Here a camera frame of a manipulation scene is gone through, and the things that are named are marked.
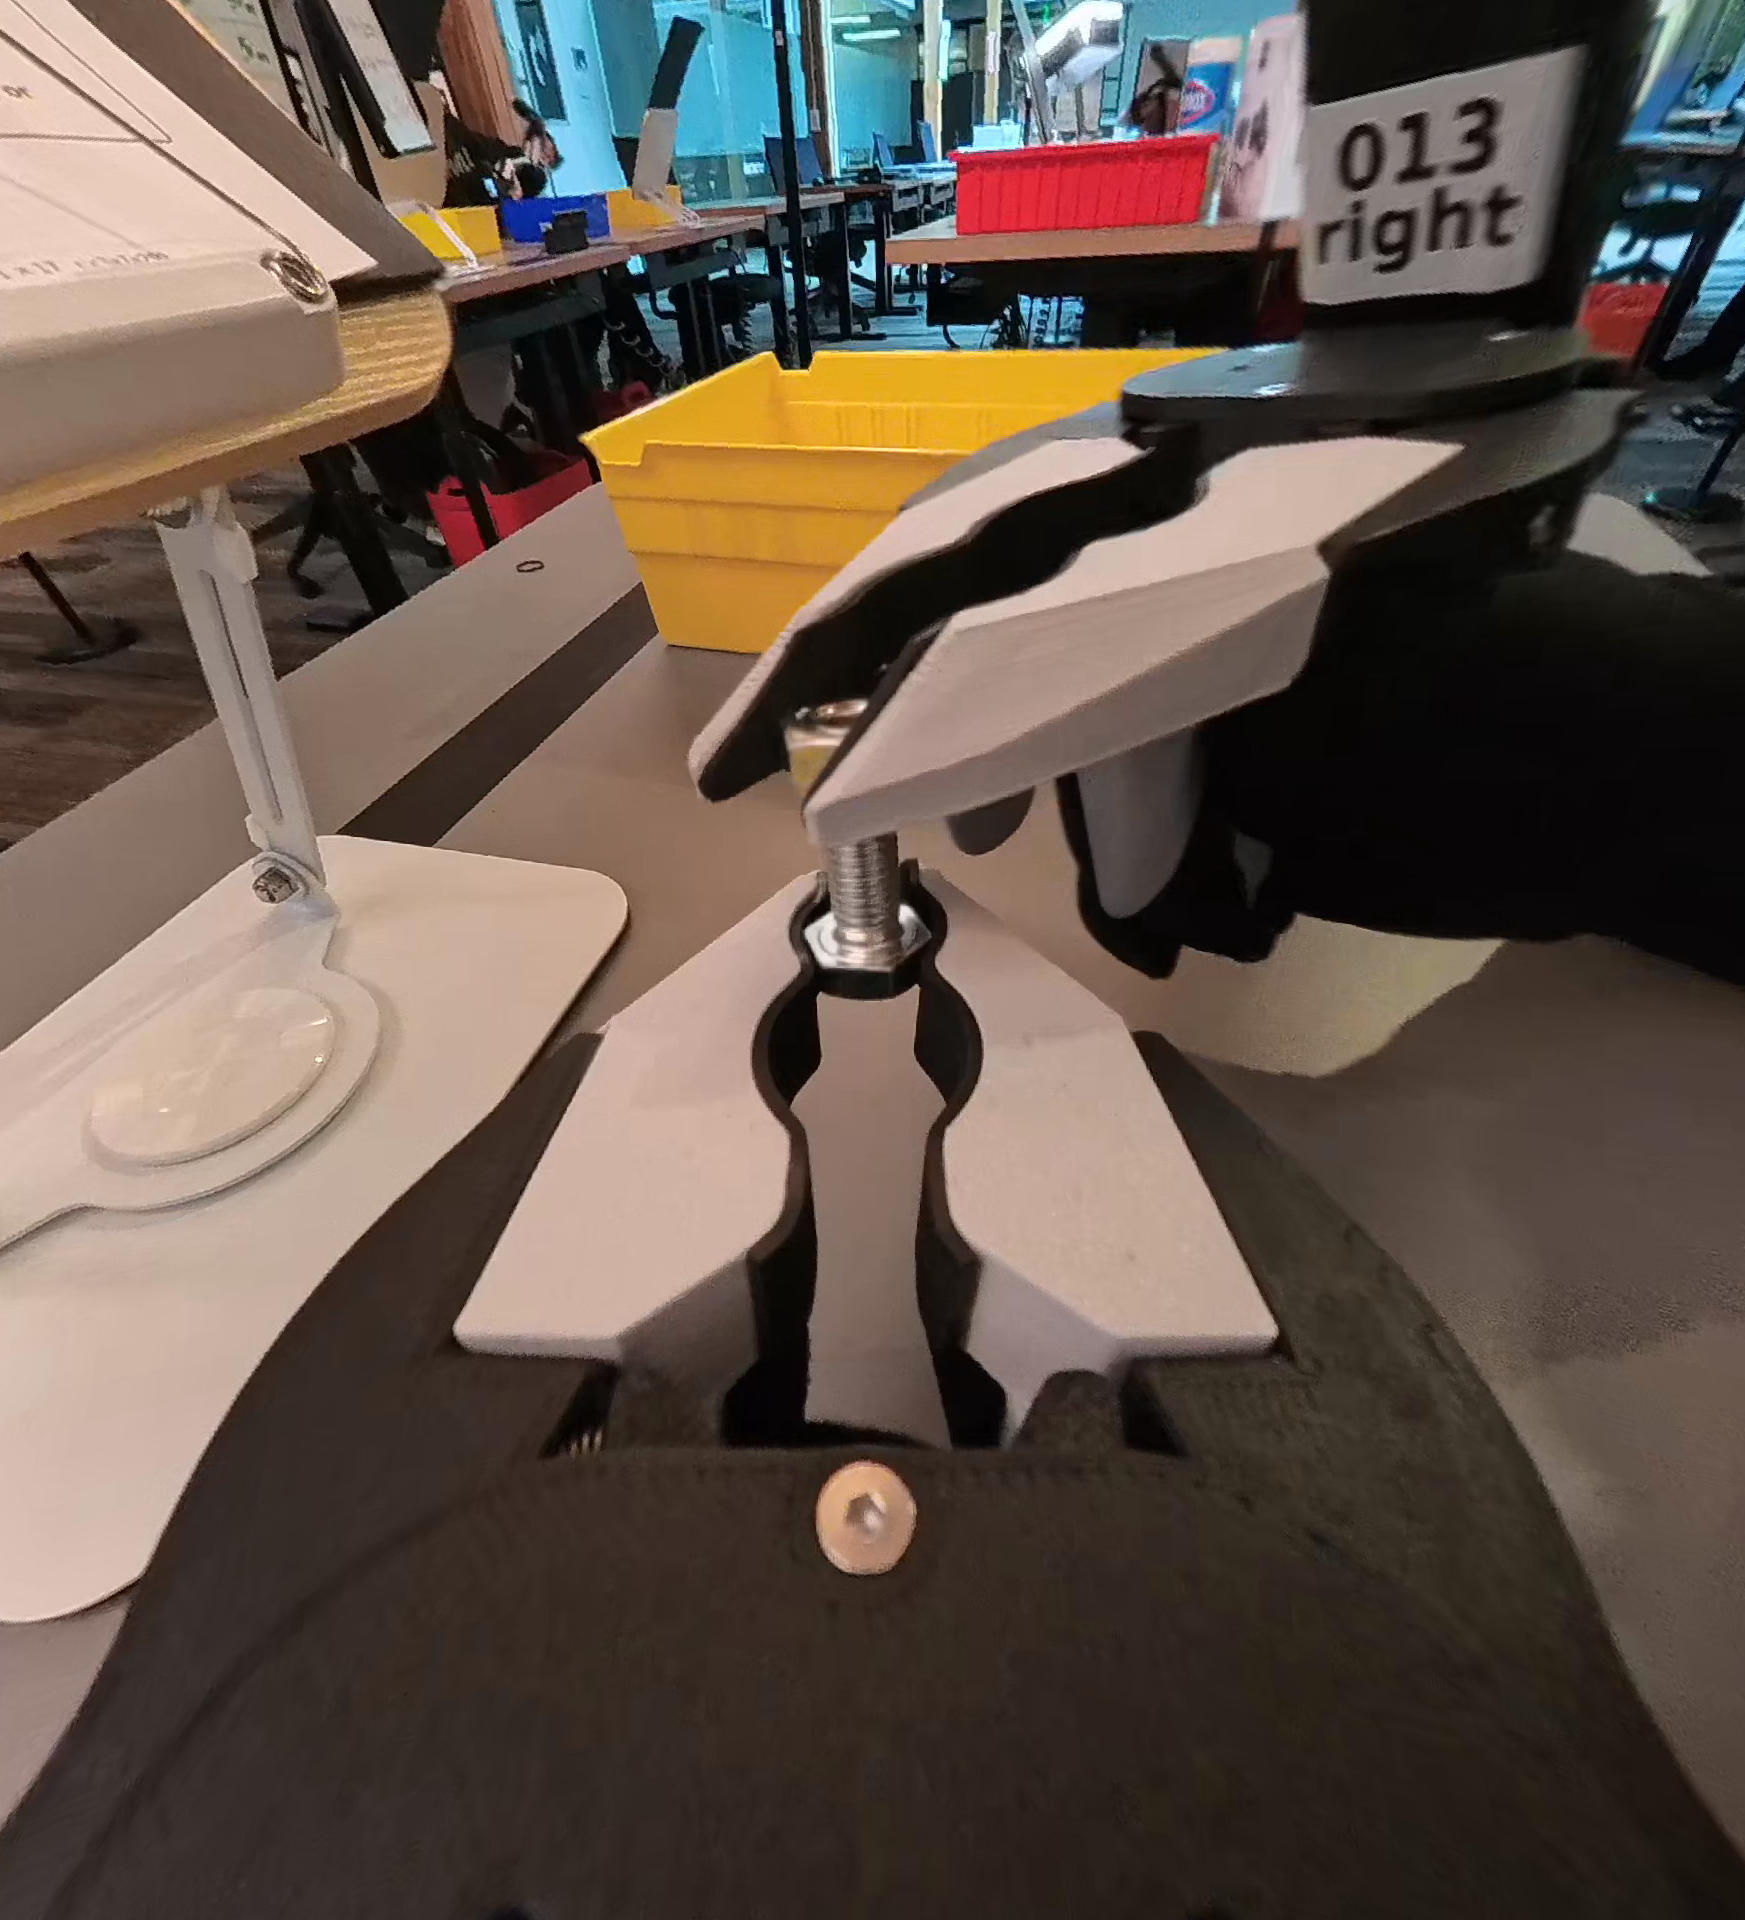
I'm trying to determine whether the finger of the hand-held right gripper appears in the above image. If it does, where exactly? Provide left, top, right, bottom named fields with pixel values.
left=801, top=438, right=1469, bottom=856
left=690, top=434, right=1193, bottom=802

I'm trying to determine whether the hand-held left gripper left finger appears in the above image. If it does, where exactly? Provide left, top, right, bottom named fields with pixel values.
left=452, top=874, right=823, bottom=1445

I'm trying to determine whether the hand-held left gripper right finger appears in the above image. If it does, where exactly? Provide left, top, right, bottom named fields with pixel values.
left=910, top=866, right=1283, bottom=1445

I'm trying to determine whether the silver hex nut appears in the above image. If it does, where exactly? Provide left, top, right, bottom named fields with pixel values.
left=778, top=694, right=877, bottom=805

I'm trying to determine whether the silver hex bolt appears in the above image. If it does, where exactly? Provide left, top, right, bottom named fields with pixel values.
left=801, top=832, right=938, bottom=984

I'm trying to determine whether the person's right forearm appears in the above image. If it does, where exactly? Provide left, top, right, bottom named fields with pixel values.
left=1503, top=547, right=1745, bottom=1014

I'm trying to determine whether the person's right hand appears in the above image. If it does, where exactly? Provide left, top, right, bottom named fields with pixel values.
left=1064, top=560, right=1542, bottom=979

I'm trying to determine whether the yellow plastic bin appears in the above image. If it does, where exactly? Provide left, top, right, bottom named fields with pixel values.
left=579, top=348, right=1219, bottom=654

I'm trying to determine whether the wooden desk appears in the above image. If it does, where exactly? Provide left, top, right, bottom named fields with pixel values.
left=886, top=217, right=1301, bottom=355

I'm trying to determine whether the white printed box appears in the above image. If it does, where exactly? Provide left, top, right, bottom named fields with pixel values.
left=1216, top=14, right=1309, bottom=220

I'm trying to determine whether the white metal document stand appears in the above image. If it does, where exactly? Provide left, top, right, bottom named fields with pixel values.
left=0, top=487, right=632, bottom=1627

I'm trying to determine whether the red plastic bin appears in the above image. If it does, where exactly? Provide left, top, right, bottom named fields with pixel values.
left=952, top=132, right=1219, bottom=238

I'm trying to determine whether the red bag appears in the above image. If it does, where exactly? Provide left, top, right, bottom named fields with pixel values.
left=427, top=450, right=595, bottom=566

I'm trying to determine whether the wooden stand board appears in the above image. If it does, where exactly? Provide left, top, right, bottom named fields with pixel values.
left=0, top=0, right=454, bottom=593

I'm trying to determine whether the black framed sign board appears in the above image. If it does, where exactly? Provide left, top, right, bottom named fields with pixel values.
left=294, top=0, right=439, bottom=159

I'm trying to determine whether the printed instruction sheet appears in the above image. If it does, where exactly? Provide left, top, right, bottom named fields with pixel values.
left=0, top=0, right=387, bottom=512

